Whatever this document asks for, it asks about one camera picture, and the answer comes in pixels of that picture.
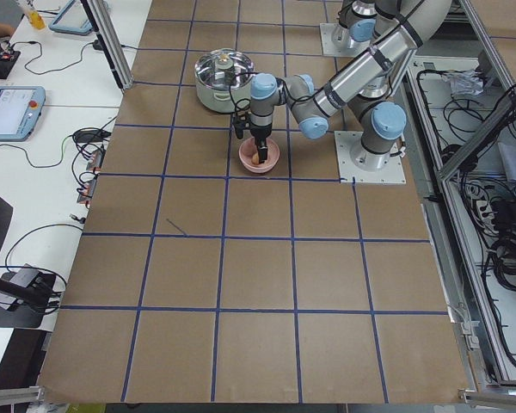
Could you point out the glass pot lid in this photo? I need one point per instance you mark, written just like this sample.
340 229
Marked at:
224 68

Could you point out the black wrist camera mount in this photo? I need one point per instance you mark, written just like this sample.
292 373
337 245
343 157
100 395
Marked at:
241 122

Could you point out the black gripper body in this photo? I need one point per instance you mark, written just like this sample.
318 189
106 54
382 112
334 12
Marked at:
261 132

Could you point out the aluminium frame post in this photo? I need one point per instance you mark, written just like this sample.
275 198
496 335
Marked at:
99 19

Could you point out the pink bowl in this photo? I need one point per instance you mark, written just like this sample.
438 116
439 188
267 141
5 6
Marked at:
249 155

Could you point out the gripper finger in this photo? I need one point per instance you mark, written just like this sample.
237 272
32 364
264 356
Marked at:
263 153

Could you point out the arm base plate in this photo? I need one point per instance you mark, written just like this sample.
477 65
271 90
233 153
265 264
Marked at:
359 166
338 41

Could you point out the pale green electric pot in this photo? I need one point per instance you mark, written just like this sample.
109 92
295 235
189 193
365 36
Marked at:
223 102

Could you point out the teach pendant tablet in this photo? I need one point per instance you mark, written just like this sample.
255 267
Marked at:
20 109
72 19

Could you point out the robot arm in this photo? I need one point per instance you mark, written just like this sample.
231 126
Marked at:
405 27
361 21

